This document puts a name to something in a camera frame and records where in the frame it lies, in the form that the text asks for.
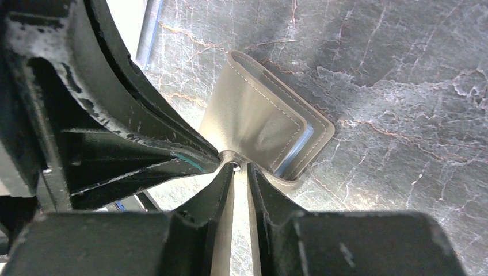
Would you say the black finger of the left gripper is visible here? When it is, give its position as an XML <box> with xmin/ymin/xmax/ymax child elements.
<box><xmin>1</xmin><ymin>1</ymin><xmax>220</xmax><ymax>210</ymax></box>

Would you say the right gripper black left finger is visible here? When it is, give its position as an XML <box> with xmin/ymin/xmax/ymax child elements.
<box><xmin>1</xmin><ymin>163</ymin><xmax>234</xmax><ymax>275</ymax></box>

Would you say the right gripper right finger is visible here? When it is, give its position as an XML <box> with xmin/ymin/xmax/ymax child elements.
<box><xmin>247</xmin><ymin>163</ymin><xmax>465</xmax><ymax>275</ymax></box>

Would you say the beige leather card holder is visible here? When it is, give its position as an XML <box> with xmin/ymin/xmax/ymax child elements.
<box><xmin>199</xmin><ymin>50</ymin><xmax>335</xmax><ymax>193</ymax></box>

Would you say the aluminium frame rail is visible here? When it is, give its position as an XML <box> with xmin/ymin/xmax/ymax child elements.
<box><xmin>135</xmin><ymin>0</ymin><xmax>164</xmax><ymax>70</ymax></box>

